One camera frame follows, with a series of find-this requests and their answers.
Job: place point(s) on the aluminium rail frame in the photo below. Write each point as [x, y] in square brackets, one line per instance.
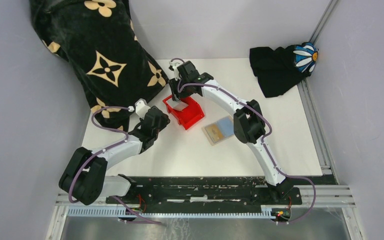
[331, 196]

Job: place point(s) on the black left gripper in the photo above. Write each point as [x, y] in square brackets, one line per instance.
[165, 120]

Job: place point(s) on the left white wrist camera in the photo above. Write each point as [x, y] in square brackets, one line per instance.
[140, 108]

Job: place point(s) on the red plastic bin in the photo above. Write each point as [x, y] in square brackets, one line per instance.
[188, 116]

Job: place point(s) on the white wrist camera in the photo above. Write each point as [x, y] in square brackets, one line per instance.
[173, 66]
[140, 108]

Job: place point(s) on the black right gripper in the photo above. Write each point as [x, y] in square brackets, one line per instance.
[176, 93]

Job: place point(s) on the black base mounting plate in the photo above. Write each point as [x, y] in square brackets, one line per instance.
[241, 194]

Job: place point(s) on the yellow credit card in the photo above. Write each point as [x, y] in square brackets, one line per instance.
[213, 133]

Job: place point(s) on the black cloth with daisy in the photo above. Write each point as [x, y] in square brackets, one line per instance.
[278, 70]

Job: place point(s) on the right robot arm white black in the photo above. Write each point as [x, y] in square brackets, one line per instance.
[249, 125]

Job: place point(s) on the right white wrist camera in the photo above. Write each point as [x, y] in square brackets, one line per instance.
[173, 66]

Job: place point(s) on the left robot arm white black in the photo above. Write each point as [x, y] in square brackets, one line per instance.
[85, 180]

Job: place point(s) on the black blanket with beige flowers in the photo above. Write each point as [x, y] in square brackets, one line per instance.
[97, 39]

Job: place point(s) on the slotted grey cable duct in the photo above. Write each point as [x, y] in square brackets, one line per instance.
[122, 212]

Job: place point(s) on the stack of credit cards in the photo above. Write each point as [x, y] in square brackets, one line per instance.
[179, 105]

